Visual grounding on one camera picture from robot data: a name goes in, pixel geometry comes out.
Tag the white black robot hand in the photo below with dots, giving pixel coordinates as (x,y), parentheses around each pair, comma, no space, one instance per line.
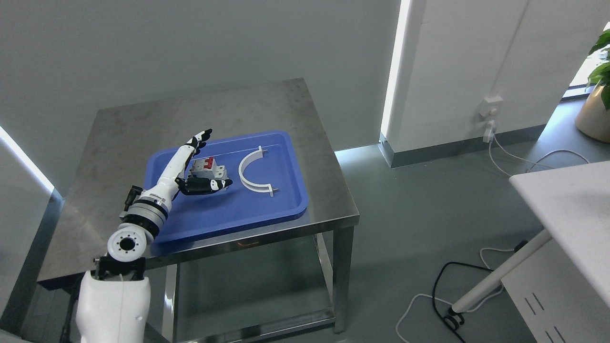
(173,180)

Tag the grey red circuit breaker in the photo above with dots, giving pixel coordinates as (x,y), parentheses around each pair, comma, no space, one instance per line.
(207,168)

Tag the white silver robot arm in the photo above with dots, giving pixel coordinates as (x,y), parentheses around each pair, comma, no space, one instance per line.
(111,303)

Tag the blue plastic tray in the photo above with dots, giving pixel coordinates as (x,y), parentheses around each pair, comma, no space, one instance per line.
(234,209)

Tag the stainless steel table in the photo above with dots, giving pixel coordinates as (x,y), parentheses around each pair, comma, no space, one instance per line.
(131,145)

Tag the white plug adapter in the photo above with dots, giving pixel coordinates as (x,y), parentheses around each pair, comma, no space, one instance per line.
(489,131)

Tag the white desk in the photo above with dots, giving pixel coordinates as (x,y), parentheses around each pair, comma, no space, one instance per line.
(560,280)

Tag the potted green plant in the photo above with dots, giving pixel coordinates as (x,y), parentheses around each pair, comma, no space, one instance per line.
(593,120)

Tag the white curved plastic bracket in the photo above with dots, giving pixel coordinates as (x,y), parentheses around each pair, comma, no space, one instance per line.
(250,170)

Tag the white wall socket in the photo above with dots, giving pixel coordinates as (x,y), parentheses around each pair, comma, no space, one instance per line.
(490,106)

